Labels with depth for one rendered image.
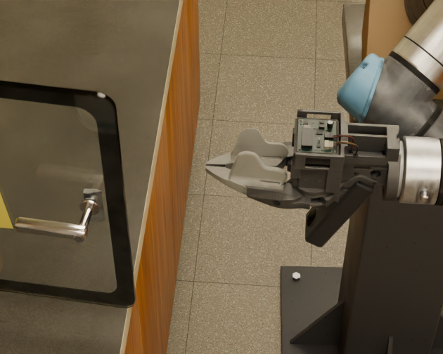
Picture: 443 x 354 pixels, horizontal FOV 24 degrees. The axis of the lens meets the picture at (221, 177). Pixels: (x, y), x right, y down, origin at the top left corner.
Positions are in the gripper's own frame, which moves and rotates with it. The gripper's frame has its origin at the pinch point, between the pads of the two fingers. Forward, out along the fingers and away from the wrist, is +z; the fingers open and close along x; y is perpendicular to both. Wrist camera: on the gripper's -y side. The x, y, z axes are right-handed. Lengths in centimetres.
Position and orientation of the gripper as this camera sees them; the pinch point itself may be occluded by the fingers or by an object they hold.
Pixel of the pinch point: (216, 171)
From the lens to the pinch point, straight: 116.2
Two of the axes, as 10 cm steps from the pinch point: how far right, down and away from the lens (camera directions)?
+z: -10.0, -0.6, 0.5
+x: -0.8, 7.3, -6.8
